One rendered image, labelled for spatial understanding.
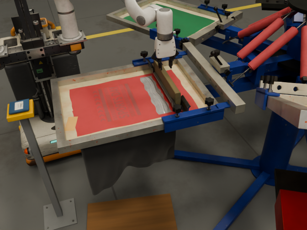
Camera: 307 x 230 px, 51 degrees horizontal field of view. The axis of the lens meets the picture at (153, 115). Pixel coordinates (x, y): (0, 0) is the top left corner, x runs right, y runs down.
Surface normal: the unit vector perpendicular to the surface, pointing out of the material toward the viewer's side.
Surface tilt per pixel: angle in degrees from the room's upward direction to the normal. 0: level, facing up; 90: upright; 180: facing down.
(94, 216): 0
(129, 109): 0
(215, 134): 0
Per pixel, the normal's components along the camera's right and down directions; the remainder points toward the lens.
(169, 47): 0.34, 0.59
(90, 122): -0.04, -0.78
